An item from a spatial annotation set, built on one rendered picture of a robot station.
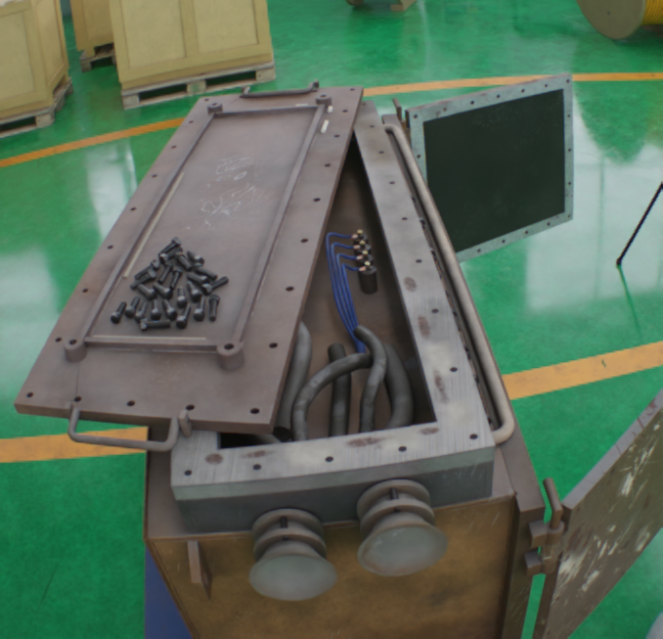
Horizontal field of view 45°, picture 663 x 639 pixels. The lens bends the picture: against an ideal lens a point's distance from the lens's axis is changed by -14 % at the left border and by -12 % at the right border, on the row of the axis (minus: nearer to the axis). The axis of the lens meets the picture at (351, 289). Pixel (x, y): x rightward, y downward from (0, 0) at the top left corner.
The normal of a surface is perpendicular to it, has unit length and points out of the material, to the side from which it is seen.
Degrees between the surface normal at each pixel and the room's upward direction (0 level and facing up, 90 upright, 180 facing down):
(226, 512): 90
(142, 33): 90
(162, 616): 0
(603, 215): 0
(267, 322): 0
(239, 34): 90
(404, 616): 90
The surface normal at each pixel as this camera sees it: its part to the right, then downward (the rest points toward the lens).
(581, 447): -0.09, -0.82
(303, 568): 0.11, 0.55
